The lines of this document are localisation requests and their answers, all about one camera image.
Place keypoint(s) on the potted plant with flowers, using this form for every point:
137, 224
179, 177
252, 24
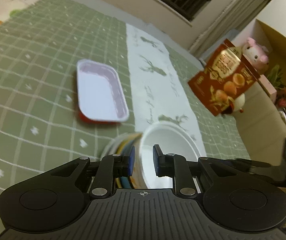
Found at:
275, 78

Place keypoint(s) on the white egg shaped lamp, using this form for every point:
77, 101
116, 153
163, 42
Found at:
238, 103

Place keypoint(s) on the beige curtain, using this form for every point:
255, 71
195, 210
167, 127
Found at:
236, 15

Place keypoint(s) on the white deer table runner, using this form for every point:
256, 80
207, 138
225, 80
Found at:
156, 92

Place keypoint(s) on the red quail eggs bag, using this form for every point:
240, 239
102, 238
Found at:
226, 76

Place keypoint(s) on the beige sofa backrest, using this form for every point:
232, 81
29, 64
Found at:
260, 126

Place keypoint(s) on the white floral plate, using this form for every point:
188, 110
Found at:
108, 149

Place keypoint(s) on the white plastic noodle bowl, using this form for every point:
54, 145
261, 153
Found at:
172, 139

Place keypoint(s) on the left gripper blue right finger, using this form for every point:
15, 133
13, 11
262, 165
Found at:
176, 167

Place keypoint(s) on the red rectangular foil tray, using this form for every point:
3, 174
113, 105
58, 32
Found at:
101, 98

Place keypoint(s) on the pink box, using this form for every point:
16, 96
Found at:
268, 88

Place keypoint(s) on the green checked tablecloth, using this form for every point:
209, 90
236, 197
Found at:
39, 125

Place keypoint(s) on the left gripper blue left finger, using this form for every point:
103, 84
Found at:
108, 169

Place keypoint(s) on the pink plush toy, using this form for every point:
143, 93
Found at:
256, 55

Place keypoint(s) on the blue ceramic bowl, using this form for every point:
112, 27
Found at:
125, 181

